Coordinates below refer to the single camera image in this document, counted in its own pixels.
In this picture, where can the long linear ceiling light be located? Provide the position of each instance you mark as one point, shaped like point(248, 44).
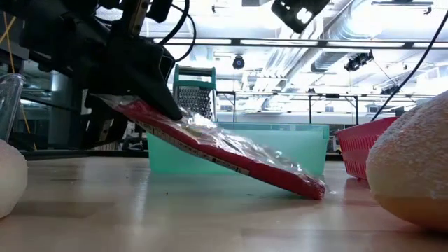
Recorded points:
point(280, 42)

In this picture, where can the black ceiling spot lamp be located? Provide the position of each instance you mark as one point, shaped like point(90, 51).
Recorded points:
point(357, 62)

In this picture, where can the black metal frame rack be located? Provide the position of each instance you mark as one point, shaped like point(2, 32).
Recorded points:
point(309, 108)

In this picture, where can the silver ventilation duct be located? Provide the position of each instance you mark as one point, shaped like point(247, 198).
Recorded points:
point(329, 59)

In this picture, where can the clear plastic tray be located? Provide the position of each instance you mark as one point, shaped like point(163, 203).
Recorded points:
point(8, 105)

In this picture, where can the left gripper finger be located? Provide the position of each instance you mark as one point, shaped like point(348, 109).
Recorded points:
point(150, 80)
point(101, 129)

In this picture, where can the oval sprinkled bread roll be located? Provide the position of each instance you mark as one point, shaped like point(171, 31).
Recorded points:
point(413, 168)

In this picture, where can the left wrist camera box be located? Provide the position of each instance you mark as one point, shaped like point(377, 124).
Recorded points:
point(159, 8)

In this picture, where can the red food packet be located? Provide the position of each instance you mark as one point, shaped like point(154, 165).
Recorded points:
point(245, 164)

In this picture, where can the teal translucent plastic bin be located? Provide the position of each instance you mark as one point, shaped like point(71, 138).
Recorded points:
point(297, 143)

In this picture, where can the pink sprinkled donut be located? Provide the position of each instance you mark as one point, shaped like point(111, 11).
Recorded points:
point(10, 178)

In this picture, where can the red plastic slotted basket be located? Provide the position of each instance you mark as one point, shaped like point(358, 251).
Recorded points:
point(357, 150)

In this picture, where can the black round ceiling lamp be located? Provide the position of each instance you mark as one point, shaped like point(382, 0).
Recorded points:
point(238, 62)

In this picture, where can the teal metal box grater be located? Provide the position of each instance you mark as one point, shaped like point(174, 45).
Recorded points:
point(196, 98)

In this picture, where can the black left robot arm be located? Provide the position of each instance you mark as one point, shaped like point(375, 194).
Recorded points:
point(52, 8)

